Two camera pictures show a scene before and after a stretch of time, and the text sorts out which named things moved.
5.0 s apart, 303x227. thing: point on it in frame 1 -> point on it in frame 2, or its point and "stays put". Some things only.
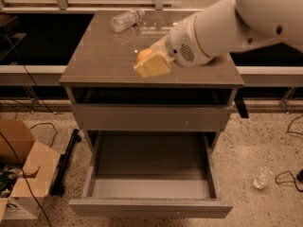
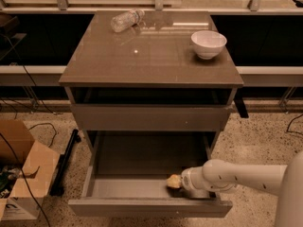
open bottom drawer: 158,173 stays put
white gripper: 181,44 -> 186,180
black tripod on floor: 58,188 stays put
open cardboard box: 28,169 stays put
